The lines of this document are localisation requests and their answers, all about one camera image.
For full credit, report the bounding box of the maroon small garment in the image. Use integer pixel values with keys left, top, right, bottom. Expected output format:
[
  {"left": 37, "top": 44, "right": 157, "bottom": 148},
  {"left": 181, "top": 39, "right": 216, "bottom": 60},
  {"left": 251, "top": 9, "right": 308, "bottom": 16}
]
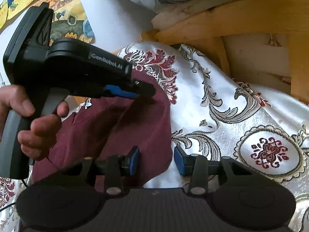
[{"left": 32, "top": 71, "right": 172, "bottom": 186}]

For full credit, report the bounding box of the white floral satin bedspread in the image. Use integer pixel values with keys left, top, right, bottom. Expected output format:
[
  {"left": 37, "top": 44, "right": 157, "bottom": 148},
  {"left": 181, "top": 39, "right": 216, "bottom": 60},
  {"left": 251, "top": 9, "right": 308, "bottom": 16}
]
[{"left": 1, "top": 42, "right": 308, "bottom": 231}]

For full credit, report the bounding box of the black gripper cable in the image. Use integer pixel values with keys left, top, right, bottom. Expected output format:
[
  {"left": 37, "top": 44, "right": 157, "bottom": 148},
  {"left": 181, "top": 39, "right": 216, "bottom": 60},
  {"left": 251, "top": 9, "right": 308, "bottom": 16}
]
[{"left": 0, "top": 158, "right": 35, "bottom": 212}]

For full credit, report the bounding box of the wooden bed frame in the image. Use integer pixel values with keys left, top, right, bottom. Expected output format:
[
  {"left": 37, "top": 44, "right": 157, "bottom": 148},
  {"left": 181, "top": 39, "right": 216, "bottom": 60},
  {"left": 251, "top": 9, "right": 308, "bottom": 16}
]
[{"left": 139, "top": 0, "right": 308, "bottom": 102}]

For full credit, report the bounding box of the person's left hand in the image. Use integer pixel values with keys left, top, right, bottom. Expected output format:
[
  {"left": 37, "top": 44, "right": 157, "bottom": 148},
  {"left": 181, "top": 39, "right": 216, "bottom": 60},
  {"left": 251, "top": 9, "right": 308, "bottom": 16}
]
[{"left": 0, "top": 84, "right": 70, "bottom": 161}]

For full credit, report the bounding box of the colourful painting on wall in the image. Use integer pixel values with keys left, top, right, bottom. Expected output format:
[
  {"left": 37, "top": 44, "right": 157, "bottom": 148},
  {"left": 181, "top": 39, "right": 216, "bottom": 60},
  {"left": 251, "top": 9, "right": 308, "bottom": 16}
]
[{"left": 49, "top": 0, "right": 94, "bottom": 44}]

